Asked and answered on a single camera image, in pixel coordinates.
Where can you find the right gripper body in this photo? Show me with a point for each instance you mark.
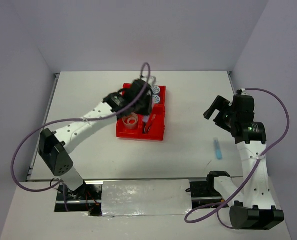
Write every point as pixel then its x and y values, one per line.
pixel 224 117

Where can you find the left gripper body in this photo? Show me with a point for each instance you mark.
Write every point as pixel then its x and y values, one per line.
pixel 144 107

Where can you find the blue pen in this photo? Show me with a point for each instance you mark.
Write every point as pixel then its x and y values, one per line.
pixel 145 127

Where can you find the red pen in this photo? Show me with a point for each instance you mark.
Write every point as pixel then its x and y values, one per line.
pixel 150 122

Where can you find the blue white tape roll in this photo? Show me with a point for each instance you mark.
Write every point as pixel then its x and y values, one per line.
pixel 156 90

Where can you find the clear tape roll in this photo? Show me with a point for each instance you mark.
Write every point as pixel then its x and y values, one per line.
pixel 131 121

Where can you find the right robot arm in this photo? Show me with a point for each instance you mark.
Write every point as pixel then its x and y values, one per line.
pixel 251 206

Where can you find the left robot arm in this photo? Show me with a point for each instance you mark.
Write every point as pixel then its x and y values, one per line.
pixel 56 146

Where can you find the red four-compartment tray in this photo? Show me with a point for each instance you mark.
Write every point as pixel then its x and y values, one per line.
pixel 152 127

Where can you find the blue highlighter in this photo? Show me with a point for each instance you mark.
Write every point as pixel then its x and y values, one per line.
pixel 217 147

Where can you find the silver foil sheet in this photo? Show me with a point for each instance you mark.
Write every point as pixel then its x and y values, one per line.
pixel 134 198

